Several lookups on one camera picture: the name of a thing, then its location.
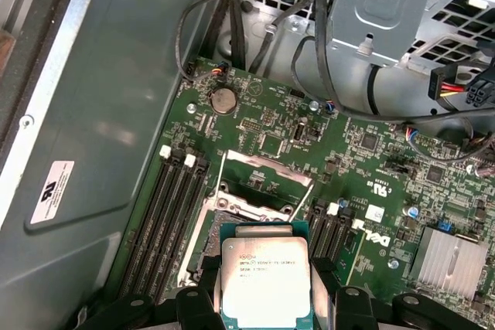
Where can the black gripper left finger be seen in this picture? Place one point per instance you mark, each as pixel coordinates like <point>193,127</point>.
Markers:
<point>193,307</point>

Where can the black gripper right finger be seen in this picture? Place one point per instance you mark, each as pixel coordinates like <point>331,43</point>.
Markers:
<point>354,307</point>

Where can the silver CPU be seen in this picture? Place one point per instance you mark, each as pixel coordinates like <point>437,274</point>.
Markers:
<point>267,279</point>

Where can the CPU socket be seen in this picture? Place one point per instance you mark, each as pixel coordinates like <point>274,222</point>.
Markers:
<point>205,245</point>

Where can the metal locking lever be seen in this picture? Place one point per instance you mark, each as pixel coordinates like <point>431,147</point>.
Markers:
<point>301,203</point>

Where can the white motherboard sticker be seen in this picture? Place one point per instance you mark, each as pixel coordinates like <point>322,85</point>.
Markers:
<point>375,214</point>

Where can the silver finned heat sink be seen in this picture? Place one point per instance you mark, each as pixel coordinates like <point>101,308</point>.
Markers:
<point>448,260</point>

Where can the green motherboard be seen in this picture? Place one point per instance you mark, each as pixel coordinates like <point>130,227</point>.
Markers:
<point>348,160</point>

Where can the silver coin battery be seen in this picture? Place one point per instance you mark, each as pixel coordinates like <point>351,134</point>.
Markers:
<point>223,100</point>

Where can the black power connector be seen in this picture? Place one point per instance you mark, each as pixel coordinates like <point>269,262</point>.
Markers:
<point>437,82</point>

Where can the black open PC case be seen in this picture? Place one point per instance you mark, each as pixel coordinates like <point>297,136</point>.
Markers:
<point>116,75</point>

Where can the grey metal disk bay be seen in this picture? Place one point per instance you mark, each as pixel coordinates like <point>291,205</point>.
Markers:
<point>371,9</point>

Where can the white case wall sticker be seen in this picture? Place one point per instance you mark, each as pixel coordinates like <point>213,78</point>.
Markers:
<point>52,192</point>

